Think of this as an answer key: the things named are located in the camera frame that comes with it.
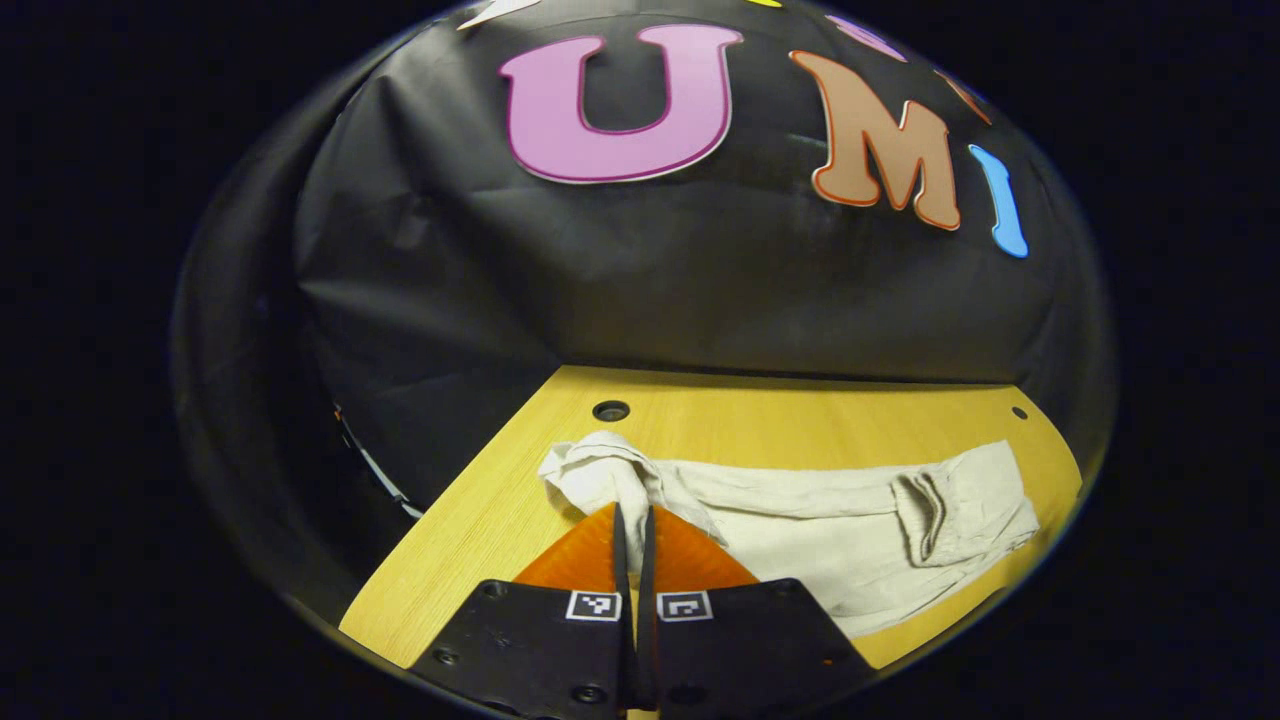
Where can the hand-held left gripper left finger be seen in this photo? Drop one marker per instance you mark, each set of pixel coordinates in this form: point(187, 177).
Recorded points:
point(540, 650)

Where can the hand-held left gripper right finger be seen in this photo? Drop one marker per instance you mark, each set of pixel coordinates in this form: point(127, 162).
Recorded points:
point(740, 650)

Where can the cream white jeans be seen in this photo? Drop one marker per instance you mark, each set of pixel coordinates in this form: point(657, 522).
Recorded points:
point(840, 530)

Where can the black backdrop cloth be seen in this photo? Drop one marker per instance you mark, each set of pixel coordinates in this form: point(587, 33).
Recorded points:
point(650, 280)

